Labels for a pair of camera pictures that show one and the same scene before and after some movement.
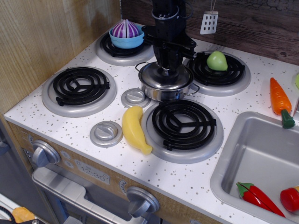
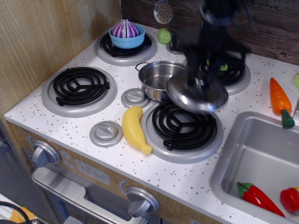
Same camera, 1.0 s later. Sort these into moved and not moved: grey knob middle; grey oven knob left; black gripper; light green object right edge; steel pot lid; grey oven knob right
Moved: black gripper; steel pot lid
Not moved: grey oven knob right; grey oven knob left; grey knob middle; light green object right edge
